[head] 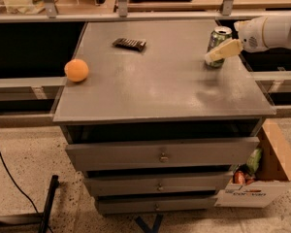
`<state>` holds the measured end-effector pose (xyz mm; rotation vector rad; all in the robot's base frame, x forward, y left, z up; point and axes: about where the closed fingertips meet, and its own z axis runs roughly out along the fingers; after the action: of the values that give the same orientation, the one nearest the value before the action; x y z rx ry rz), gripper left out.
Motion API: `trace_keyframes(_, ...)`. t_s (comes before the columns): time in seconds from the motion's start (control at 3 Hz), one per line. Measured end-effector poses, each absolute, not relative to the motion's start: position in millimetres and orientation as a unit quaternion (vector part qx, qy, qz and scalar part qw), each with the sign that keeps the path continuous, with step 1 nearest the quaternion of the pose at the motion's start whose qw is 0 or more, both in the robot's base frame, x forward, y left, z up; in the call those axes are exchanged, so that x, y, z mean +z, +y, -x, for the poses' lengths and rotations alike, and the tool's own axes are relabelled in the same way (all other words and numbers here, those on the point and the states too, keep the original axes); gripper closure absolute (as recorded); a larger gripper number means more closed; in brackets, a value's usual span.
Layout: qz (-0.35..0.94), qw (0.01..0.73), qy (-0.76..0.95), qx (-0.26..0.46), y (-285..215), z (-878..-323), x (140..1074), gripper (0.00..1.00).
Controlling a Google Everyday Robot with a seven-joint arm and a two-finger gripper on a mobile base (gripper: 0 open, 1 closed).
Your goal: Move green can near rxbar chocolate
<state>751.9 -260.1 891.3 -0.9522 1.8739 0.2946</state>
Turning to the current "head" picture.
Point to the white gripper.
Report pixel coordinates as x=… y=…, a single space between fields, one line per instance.
x=251 y=36

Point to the green soda can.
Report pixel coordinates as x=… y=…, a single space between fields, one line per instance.
x=217 y=36

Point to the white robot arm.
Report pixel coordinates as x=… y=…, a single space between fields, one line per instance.
x=277 y=32

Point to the dark rxbar chocolate bar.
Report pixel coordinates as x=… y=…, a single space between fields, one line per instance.
x=130 y=44

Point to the top grey drawer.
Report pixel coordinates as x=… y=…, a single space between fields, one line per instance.
x=161 y=154

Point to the grey drawer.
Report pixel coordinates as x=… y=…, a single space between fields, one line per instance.
x=152 y=205
x=155 y=184
x=161 y=154

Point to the grey drawer cabinet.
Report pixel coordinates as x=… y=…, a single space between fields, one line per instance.
x=165 y=92

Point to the green chip bag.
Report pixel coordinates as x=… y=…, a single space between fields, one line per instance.
x=252 y=163

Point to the cardboard box with snacks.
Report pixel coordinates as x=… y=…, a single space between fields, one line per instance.
x=273 y=177

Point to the red snack packet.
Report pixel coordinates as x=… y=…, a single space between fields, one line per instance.
x=239 y=177

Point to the orange fruit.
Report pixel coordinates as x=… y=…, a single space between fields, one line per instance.
x=76 y=70

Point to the middle grey drawer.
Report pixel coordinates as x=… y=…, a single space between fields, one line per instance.
x=155 y=184

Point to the bottom grey drawer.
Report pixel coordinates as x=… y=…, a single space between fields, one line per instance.
x=152 y=205

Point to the black metal stand leg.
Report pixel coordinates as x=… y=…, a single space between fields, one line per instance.
x=54 y=183

